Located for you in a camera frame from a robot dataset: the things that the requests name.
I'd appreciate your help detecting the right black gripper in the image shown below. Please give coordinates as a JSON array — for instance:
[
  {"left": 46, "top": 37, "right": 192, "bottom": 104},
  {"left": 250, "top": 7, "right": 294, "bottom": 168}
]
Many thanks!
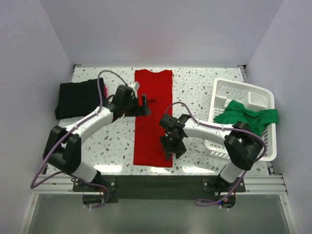
[{"left": 160, "top": 133, "right": 187, "bottom": 161}]

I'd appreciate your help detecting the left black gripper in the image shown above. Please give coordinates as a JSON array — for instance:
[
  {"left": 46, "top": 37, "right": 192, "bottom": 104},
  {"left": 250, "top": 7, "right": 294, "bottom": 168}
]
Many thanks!
[{"left": 123, "top": 95, "right": 151, "bottom": 117}]

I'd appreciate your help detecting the red t shirt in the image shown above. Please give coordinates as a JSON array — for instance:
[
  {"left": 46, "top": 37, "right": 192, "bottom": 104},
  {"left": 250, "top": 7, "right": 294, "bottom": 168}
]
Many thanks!
[{"left": 133, "top": 69, "right": 173, "bottom": 168}]

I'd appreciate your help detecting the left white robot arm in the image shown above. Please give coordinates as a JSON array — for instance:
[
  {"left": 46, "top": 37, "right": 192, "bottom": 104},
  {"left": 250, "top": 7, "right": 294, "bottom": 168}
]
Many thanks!
[{"left": 43, "top": 81, "right": 151, "bottom": 191}]

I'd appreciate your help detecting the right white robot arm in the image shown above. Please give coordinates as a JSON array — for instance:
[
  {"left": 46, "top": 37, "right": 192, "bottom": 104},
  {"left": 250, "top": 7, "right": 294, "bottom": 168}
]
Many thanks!
[{"left": 159, "top": 114, "right": 266, "bottom": 192}]

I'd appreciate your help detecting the folded pink t shirt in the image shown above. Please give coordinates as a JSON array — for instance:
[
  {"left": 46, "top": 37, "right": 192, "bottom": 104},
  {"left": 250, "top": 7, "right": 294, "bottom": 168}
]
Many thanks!
[{"left": 103, "top": 84, "right": 108, "bottom": 98}]

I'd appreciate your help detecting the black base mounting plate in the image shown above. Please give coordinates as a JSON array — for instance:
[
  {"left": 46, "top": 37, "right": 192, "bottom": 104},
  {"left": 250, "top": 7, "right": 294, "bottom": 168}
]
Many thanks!
[{"left": 71, "top": 175, "right": 246, "bottom": 204}]

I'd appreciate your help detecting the folded black t shirt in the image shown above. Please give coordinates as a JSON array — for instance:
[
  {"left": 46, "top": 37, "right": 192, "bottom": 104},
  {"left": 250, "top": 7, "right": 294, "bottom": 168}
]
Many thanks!
[{"left": 55, "top": 78, "right": 106, "bottom": 120}]

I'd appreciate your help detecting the green t shirt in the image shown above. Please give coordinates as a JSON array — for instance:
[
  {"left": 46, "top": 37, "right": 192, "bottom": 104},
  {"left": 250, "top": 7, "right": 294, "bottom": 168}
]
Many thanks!
[{"left": 214, "top": 100, "right": 279, "bottom": 136}]

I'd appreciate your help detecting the white plastic laundry basket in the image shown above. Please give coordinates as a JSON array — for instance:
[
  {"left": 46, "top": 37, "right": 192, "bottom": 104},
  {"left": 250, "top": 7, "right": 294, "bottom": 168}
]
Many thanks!
[{"left": 208, "top": 78, "right": 277, "bottom": 162}]

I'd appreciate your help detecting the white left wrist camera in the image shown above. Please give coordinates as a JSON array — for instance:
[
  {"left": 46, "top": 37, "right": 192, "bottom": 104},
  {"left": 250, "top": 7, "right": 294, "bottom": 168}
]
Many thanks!
[{"left": 128, "top": 81, "right": 140, "bottom": 93}]

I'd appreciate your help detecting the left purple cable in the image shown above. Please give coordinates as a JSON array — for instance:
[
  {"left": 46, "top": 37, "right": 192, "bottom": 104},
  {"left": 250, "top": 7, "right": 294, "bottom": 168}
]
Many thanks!
[{"left": 29, "top": 70, "right": 129, "bottom": 209}]

